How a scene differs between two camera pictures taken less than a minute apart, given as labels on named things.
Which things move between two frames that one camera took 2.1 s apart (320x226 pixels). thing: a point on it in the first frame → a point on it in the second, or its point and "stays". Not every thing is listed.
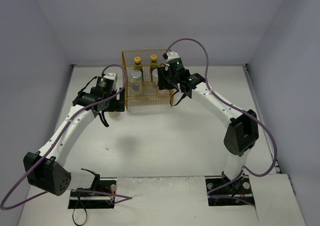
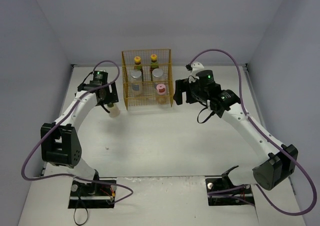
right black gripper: (163, 79) → (187, 93)
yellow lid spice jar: (114, 114) stays
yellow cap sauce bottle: (154, 64) stays
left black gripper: (117, 103) → (113, 94)
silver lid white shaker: (136, 83) stays
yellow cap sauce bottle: (137, 66) stays
